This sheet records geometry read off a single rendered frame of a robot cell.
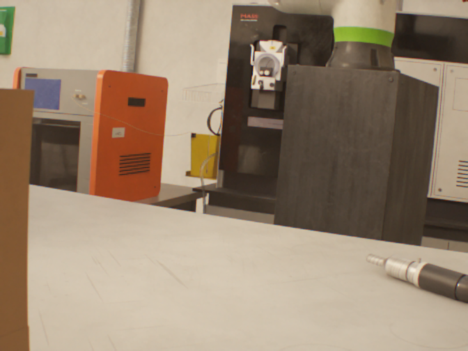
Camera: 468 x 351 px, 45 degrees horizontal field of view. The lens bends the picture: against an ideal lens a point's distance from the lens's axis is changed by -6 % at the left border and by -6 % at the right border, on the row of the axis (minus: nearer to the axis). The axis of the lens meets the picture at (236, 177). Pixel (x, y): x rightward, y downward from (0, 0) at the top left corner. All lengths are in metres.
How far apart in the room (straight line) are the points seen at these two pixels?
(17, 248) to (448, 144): 1.92
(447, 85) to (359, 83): 0.95
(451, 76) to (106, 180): 1.19
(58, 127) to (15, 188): 1.68
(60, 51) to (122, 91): 2.25
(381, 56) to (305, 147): 0.24
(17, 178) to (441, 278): 0.43
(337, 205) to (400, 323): 0.72
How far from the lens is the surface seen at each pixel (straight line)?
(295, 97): 1.22
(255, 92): 2.22
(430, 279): 0.58
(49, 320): 0.43
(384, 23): 1.24
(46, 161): 1.93
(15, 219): 0.22
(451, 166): 2.09
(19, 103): 0.21
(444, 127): 2.08
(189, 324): 0.44
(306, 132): 1.21
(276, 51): 2.13
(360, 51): 1.22
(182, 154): 3.59
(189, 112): 3.57
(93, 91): 1.82
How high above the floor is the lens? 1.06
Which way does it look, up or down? 7 degrees down
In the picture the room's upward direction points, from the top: 5 degrees clockwise
